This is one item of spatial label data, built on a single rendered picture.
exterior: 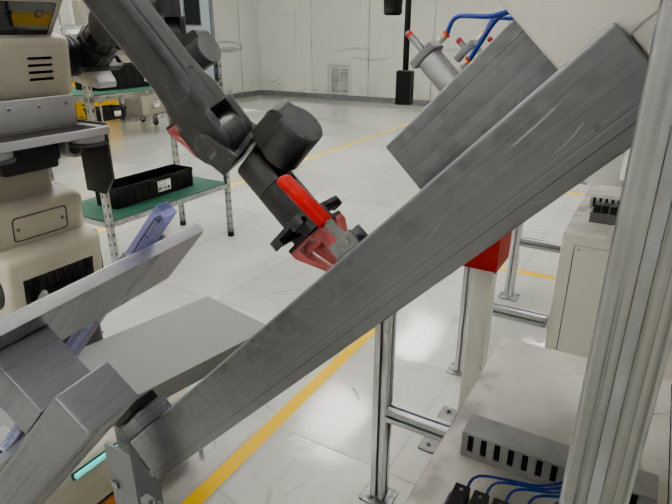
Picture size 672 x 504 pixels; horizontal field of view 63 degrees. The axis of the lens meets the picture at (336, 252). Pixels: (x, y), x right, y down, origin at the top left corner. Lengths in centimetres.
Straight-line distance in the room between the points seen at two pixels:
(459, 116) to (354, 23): 1003
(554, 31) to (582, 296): 165
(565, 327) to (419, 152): 165
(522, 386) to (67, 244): 98
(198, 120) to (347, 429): 138
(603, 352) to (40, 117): 113
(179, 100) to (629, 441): 59
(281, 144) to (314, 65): 1023
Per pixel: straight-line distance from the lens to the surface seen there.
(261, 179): 71
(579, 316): 202
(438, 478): 88
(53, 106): 129
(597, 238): 191
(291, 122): 67
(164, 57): 73
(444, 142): 43
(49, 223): 135
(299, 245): 70
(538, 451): 89
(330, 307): 48
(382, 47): 1020
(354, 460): 180
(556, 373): 115
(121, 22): 75
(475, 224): 39
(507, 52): 41
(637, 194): 33
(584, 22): 38
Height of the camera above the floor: 123
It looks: 22 degrees down
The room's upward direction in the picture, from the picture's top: straight up
